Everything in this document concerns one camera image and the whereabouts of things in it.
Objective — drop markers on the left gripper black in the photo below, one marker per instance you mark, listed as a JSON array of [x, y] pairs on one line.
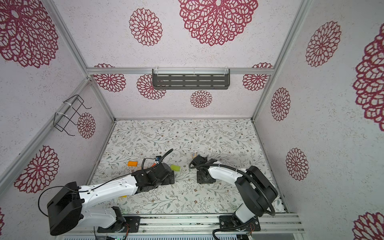
[[168, 180]]

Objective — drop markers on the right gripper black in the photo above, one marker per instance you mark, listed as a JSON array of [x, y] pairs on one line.
[[199, 180]]

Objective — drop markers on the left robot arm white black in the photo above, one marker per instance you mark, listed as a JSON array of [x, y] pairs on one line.
[[75, 206]]

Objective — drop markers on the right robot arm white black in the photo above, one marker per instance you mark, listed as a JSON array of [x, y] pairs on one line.
[[256, 191]]

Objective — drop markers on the lime green wood block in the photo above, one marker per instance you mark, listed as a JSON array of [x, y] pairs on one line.
[[175, 168]]

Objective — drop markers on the orange wood block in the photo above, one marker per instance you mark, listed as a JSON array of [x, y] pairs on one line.
[[132, 164]]

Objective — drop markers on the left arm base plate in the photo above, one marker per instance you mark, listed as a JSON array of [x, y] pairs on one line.
[[129, 224]]

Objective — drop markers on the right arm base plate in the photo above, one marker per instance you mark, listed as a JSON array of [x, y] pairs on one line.
[[234, 224]]

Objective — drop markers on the grey metal wall shelf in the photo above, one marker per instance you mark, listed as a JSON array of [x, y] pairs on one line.
[[191, 81]]

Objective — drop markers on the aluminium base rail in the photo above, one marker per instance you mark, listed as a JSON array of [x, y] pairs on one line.
[[205, 224]]

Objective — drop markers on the black wire wall rack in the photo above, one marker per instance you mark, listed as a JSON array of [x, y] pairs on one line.
[[65, 117]]

